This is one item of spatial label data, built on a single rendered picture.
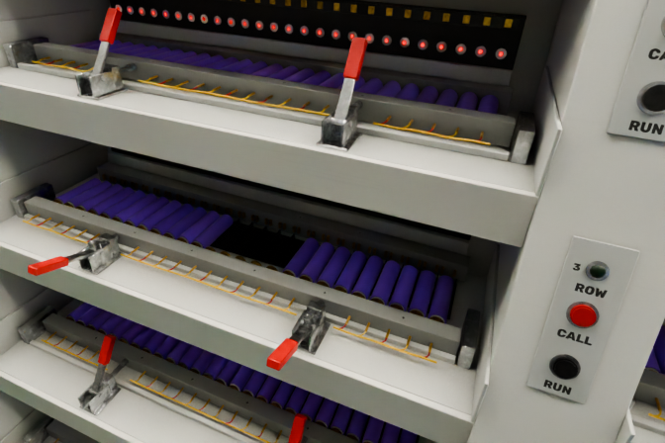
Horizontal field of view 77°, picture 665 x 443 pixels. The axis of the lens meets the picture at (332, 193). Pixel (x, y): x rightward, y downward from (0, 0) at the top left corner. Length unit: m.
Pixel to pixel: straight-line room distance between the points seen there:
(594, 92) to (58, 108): 0.48
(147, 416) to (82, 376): 0.12
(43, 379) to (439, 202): 0.58
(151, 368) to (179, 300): 0.18
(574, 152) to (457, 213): 0.09
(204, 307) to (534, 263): 0.32
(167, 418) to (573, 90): 0.56
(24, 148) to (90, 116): 0.21
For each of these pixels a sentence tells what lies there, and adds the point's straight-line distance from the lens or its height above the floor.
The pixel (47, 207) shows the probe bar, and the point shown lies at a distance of 0.65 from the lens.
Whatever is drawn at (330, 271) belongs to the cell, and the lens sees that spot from 0.47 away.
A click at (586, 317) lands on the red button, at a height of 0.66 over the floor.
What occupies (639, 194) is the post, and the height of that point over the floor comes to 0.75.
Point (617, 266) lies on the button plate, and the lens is 0.34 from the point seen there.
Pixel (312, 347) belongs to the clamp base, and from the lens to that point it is 0.42.
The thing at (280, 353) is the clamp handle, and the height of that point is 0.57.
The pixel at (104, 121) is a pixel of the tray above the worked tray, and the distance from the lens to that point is 0.48.
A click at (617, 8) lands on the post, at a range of 0.33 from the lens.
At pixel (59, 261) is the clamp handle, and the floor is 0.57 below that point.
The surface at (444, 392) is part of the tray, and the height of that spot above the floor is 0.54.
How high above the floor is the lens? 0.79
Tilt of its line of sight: 15 degrees down
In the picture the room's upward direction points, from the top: 9 degrees clockwise
